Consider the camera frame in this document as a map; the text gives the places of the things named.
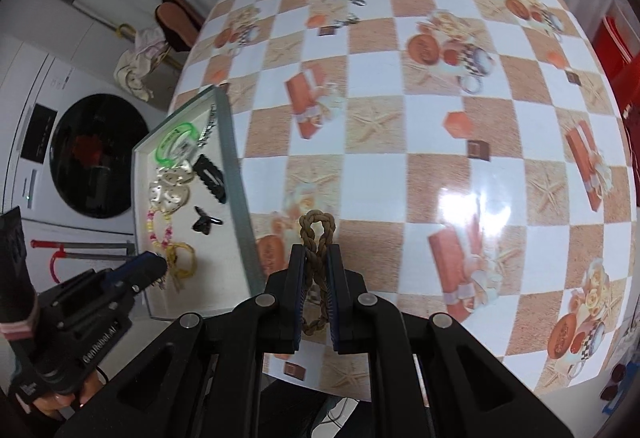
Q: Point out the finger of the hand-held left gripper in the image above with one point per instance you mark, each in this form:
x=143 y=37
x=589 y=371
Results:
x=137 y=268

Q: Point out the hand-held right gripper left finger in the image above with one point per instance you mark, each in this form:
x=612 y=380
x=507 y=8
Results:
x=300 y=303

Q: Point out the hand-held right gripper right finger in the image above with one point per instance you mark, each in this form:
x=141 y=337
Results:
x=334 y=303

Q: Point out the white jewelry tray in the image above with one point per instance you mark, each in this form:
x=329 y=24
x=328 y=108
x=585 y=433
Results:
x=220 y=238

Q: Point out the black snap hair clip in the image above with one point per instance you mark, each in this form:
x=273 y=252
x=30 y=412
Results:
x=210 y=178

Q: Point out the green translucent bangle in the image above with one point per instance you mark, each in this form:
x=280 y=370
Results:
x=161 y=145

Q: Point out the person's left hand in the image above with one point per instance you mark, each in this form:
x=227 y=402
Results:
x=70 y=405

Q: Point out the small metal key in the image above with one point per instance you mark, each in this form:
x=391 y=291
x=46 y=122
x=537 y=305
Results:
x=172 y=287

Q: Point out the small black claw clip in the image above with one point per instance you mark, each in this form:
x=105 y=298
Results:
x=202 y=223

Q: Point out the white pearl scrunchie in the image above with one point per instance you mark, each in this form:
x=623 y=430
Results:
x=170 y=193

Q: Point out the silver hair clip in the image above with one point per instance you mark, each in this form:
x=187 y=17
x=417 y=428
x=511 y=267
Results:
x=209 y=128

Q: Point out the checkered printed tablecloth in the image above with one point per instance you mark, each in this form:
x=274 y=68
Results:
x=400 y=128

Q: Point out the white washing machine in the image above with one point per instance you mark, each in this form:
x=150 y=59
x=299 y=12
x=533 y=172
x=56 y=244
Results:
x=65 y=83

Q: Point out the white crumpled cloth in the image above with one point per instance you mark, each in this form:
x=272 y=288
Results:
x=132 y=68

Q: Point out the brown padded seat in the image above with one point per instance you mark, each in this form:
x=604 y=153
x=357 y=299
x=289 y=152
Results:
x=177 y=25

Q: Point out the red plastic stool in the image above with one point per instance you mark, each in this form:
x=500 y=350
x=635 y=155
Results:
x=625 y=83

